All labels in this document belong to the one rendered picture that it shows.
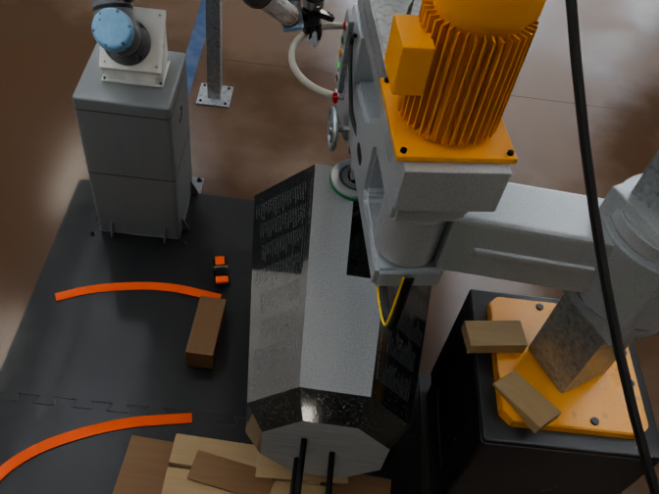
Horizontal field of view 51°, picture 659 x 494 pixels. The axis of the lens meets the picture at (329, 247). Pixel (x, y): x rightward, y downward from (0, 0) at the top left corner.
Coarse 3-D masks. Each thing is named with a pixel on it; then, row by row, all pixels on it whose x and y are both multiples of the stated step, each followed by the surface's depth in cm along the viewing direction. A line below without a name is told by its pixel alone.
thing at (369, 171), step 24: (360, 96) 216; (360, 120) 212; (360, 144) 212; (360, 168) 212; (384, 168) 179; (360, 192) 212; (384, 192) 179; (408, 216) 172; (432, 216) 173; (456, 216) 174; (384, 264) 191; (432, 264) 193
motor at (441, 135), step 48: (432, 0) 138; (480, 0) 126; (528, 0) 126; (432, 48) 135; (480, 48) 135; (528, 48) 139; (384, 96) 163; (432, 96) 145; (480, 96) 143; (432, 144) 154; (480, 144) 156
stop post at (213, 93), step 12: (216, 0) 366; (216, 12) 371; (216, 24) 377; (216, 36) 383; (216, 48) 389; (216, 60) 395; (216, 72) 402; (204, 84) 423; (216, 84) 409; (204, 96) 417; (216, 96) 415; (228, 96) 420
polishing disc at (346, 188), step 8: (344, 160) 273; (336, 168) 270; (344, 168) 271; (336, 176) 267; (344, 176) 267; (336, 184) 264; (344, 184) 265; (352, 184) 265; (344, 192) 262; (352, 192) 262
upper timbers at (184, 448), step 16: (176, 448) 253; (192, 448) 253; (208, 448) 254; (224, 448) 255; (240, 448) 256; (256, 448) 256; (176, 464) 250; (256, 464) 252; (176, 480) 245; (192, 480) 246; (288, 480) 251
